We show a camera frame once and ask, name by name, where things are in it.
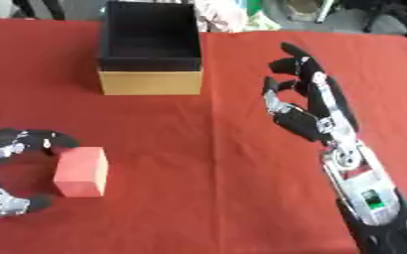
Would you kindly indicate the black chair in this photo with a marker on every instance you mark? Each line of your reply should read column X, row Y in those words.
column 390, row 13

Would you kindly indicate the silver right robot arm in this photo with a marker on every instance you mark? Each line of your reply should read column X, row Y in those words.
column 368, row 195

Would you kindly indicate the red rectangular block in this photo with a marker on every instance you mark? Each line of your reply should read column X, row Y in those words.
column 81, row 172

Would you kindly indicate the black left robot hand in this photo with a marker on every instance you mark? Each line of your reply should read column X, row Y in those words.
column 4, row 143

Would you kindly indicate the black tripod legs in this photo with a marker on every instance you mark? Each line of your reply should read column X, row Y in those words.
column 39, row 8

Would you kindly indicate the tan cardboard box black inside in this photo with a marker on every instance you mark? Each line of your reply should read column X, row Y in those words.
column 150, row 49

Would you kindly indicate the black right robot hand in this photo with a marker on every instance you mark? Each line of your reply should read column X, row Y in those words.
column 312, row 99

